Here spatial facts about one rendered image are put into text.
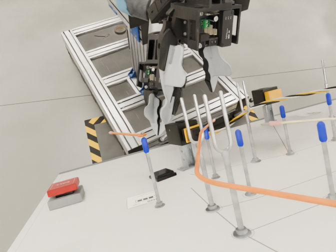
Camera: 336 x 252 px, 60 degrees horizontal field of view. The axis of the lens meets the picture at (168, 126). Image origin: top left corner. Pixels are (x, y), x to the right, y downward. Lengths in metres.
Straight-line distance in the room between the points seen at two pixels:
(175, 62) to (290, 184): 0.23
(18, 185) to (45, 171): 0.16
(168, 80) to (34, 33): 2.63
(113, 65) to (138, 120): 0.54
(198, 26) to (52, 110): 1.92
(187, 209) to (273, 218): 0.11
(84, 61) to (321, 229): 2.01
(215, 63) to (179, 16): 0.11
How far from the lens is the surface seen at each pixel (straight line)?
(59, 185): 0.56
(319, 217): 0.33
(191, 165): 0.57
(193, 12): 0.40
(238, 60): 2.54
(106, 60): 2.19
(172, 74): 0.44
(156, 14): 0.50
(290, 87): 2.43
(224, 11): 0.42
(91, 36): 2.45
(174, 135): 0.54
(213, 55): 0.49
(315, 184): 0.41
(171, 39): 0.44
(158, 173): 0.54
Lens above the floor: 1.57
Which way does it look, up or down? 52 degrees down
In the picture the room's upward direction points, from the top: straight up
